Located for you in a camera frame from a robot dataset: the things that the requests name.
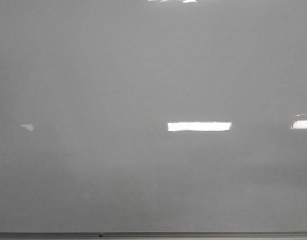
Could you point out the white glossy whiteboard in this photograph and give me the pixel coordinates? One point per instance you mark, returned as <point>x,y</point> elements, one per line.
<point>153,116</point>

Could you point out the grey aluminium whiteboard frame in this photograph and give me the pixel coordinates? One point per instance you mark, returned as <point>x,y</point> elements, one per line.
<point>154,235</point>

